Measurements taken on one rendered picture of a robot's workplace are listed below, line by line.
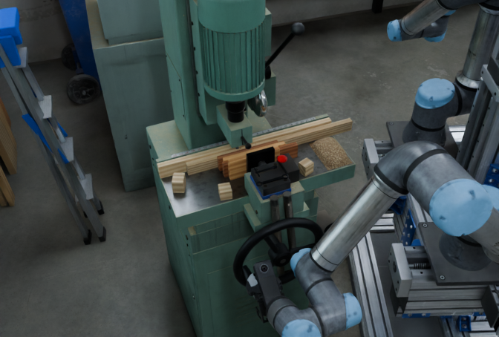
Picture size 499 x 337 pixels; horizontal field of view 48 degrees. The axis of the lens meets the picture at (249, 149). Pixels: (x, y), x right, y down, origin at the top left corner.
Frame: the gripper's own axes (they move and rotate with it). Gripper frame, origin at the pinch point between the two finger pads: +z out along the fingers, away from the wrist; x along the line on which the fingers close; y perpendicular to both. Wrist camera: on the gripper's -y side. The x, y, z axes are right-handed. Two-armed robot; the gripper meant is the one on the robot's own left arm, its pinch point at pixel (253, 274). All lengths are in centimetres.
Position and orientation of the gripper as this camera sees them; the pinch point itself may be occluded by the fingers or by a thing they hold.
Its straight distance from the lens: 159.9
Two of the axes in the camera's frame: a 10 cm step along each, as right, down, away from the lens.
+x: 9.3, -2.6, 2.6
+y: 2.0, 9.5, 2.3
